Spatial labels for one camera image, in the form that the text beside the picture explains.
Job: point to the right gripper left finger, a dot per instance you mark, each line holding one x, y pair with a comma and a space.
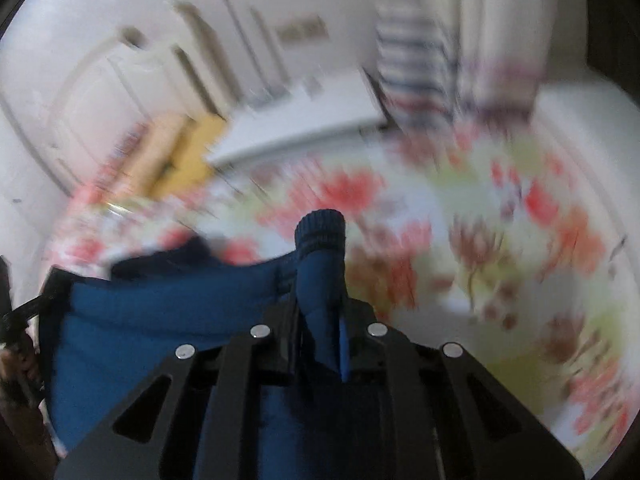
199, 414

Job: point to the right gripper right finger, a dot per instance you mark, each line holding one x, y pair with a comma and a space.
415, 412

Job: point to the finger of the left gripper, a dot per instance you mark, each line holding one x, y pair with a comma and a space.
15, 321

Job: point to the navy blue puffer jacket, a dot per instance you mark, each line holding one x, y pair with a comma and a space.
111, 334

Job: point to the embroidered red blue pillow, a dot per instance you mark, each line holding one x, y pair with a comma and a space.
116, 158

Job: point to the yellow pillow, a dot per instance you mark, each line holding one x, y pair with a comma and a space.
171, 155

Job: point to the floral bed quilt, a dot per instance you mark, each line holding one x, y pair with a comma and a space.
502, 242

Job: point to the cream wooden headboard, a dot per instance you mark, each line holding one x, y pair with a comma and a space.
70, 105

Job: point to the white desk lamp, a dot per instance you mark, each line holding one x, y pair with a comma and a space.
269, 93

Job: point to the white window sill ledge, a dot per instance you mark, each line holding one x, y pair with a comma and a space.
598, 124

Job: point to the white bedside table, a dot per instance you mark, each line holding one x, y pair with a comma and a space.
314, 108

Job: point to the striped sailboat curtain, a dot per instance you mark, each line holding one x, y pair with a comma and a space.
446, 61

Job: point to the wall socket switch panel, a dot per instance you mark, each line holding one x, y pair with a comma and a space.
310, 28

